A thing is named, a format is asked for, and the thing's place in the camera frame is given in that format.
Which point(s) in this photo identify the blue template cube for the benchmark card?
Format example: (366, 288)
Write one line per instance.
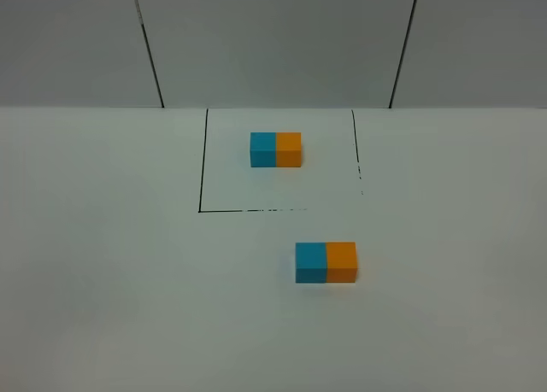
(263, 149)

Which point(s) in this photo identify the orange template cube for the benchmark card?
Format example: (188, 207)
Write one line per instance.
(288, 149)

